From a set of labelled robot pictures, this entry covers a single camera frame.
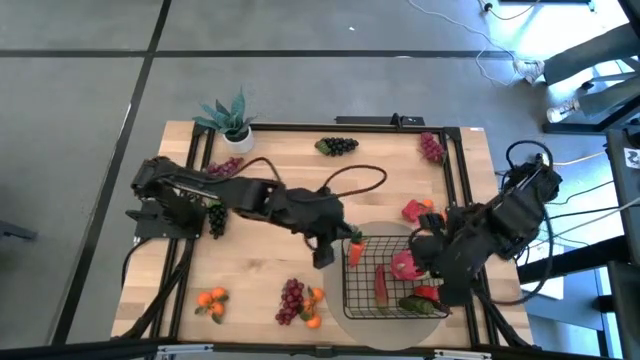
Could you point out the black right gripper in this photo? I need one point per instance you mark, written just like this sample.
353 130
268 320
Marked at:
462 257

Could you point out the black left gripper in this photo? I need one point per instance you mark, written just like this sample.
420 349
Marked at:
320 215

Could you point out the pink dragon fruit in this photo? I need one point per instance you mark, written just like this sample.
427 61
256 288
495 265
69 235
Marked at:
402 267

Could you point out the red chili pepper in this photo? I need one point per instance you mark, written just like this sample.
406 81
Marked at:
425 292

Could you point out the orange carrot with green leaves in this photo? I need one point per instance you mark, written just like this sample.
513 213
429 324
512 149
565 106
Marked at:
356 254

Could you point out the green cucumber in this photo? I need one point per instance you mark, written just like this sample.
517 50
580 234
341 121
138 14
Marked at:
417 305

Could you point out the black grape bunch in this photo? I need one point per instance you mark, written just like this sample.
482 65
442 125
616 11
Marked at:
218 222
340 146

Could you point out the red grape bunch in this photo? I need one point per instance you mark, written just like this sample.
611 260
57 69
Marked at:
291 300
225 167
431 147

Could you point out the orange mandarin cluster with leaves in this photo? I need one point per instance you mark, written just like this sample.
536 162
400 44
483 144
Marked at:
314 321
428 203
206 298

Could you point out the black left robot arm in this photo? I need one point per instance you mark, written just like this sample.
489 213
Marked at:
240 192

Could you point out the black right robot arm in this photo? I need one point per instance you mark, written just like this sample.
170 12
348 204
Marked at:
520 215

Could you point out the red bell pepper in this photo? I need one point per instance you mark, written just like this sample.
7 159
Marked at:
412 210

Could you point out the round grey mat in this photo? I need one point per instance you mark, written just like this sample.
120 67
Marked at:
334 280

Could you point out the green plant in white pot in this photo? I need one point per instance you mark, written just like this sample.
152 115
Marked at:
239 142

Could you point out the black floor beam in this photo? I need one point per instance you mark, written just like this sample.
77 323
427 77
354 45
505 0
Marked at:
575 260

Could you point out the person's shoe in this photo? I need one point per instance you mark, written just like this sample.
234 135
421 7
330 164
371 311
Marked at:
531 69
562 111

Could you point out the person's leg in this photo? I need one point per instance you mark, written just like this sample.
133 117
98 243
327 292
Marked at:
590 55
610 97

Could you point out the black floor foot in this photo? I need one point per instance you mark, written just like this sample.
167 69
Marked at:
15 231

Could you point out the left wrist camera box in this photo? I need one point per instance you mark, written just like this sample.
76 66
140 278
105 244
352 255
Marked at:
323 256

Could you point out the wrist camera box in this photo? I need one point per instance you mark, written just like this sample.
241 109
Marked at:
456 295
323 256

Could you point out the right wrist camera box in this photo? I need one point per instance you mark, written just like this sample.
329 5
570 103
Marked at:
456 295

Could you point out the black aluminium table frame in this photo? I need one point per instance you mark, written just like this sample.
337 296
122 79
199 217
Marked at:
300 127

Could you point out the black edge clamp bracket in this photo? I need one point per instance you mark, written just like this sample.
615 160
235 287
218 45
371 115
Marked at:
370 120

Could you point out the silver frame bar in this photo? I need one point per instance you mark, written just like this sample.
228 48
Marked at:
185 350
462 354

